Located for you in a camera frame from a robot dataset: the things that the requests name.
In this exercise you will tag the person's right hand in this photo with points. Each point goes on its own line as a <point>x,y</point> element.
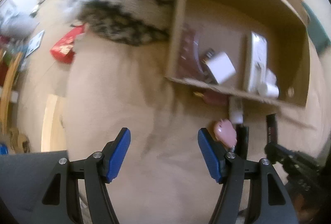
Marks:
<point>310,208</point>

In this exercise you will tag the white charger plug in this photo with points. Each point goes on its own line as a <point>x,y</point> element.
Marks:
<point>220,67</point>

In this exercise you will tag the pink perfume bottle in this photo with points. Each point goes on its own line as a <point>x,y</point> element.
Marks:
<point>212,98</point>

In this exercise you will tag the brown cardboard box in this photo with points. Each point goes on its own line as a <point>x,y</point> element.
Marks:
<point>224,26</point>

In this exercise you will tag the wooden chair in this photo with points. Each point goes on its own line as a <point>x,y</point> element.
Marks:
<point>6,90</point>

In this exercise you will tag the red snack packet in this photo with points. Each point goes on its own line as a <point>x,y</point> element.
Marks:
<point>62,51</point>

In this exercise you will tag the brown translucent hair claw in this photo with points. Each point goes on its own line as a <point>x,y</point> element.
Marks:
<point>188,55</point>

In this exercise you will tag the white label medicine bottle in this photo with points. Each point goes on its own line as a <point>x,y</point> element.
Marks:
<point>237,119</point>

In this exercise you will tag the green cushion with orange stripe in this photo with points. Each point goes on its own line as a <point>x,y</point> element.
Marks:
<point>316,30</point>

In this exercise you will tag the grey stuffed bag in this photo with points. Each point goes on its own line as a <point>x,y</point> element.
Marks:
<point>18,25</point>

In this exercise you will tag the white remote control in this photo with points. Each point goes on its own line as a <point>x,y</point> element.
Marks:
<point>256,62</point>

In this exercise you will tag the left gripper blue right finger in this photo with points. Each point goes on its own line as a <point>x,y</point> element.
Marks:
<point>268,202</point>

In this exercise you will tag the pink small case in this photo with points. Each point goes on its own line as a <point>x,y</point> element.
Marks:
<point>225,133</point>

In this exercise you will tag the white pill bottle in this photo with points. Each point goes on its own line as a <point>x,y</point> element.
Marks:
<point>268,87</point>

